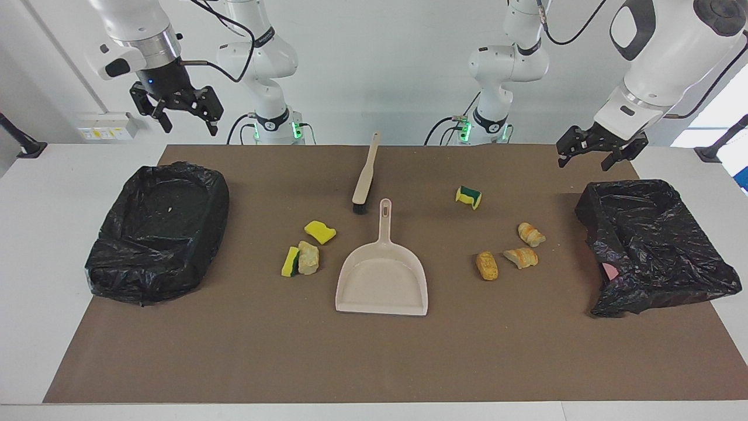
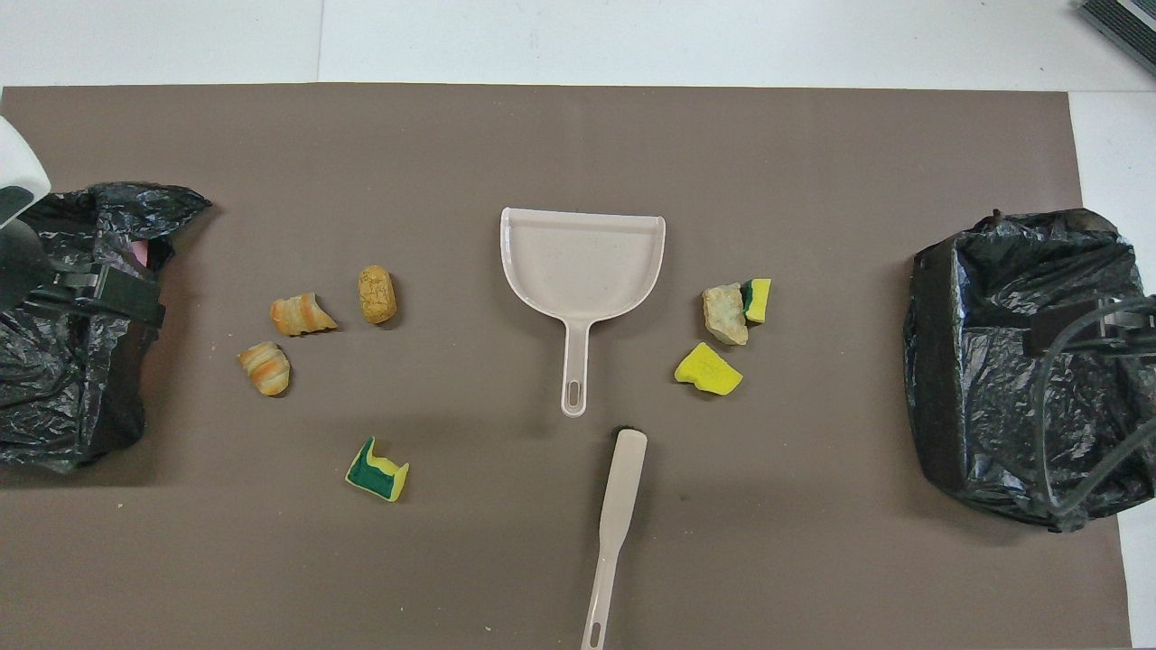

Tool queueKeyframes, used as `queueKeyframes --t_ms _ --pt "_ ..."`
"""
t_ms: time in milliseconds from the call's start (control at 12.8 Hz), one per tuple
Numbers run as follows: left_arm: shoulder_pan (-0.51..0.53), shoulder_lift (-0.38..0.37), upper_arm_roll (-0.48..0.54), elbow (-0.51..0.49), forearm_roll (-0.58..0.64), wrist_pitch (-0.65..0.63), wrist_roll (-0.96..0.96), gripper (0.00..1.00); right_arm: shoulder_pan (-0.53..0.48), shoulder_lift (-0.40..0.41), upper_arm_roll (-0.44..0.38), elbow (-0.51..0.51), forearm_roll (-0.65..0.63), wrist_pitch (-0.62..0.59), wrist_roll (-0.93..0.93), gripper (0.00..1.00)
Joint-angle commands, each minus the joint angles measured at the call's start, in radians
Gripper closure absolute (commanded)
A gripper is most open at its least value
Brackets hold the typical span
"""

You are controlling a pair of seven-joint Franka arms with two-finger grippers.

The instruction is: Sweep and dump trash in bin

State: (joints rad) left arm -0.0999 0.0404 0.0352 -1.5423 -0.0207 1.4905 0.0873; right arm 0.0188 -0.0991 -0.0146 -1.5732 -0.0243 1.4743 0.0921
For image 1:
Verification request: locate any brown oval bread roll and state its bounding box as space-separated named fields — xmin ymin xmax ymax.
xmin=475 ymin=251 xmax=500 ymax=281

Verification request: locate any brown table mat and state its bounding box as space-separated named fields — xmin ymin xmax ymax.
xmin=43 ymin=144 xmax=748 ymax=404

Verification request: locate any pink bin with black bag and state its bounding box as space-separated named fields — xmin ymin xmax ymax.
xmin=575 ymin=179 xmax=743 ymax=318

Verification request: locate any wavy all-yellow sponge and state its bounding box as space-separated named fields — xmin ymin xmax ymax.
xmin=304 ymin=220 xmax=337 ymax=245

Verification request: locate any beige plastic dustpan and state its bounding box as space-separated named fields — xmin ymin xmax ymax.
xmin=335 ymin=198 xmax=429 ymax=317

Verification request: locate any black right base cable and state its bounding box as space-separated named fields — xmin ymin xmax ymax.
xmin=227 ymin=114 xmax=258 ymax=145

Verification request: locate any black base cable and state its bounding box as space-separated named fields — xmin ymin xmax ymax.
xmin=227 ymin=114 xmax=258 ymax=145
xmin=424 ymin=91 xmax=483 ymax=145

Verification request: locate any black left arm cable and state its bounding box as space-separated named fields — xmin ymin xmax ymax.
xmin=538 ymin=0 xmax=748 ymax=119

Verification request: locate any black left base cable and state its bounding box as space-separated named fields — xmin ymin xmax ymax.
xmin=424 ymin=91 xmax=483 ymax=145

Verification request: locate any black stand foot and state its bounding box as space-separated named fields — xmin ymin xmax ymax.
xmin=0 ymin=112 xmax=47 ymax=159
xmin=694 ymin=114 xmax=748 ymax=163

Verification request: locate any rectangular bin with black bag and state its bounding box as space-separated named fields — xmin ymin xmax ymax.
xmin=85 ymin=162 xmax=230 ymax=306

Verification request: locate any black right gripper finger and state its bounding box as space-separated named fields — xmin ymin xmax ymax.
xmin=153 ymin=99 xmax=174 ymax=133
xmin=199 ymin=105 xmax=220 ymax=136

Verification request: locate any white wall socket box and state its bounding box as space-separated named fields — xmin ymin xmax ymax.
xmin=78 ymin=112 xmax=139 ymax=142

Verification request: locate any wooden hand brush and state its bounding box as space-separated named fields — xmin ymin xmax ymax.
xmin=352 ymin=131 xmax=382 ymax=215

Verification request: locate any yellow green sponge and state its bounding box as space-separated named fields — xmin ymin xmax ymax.
xmin=455 ymin=185 xmax=483 ymax=211
xmin=281 ymin=246 xmax=301 ymax=278

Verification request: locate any striped croissant bread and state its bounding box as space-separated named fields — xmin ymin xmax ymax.
xmin=503 ymin=247 xmax=539 ymax=270
xmin=518 ymin=222 xmax=546 ymax=247

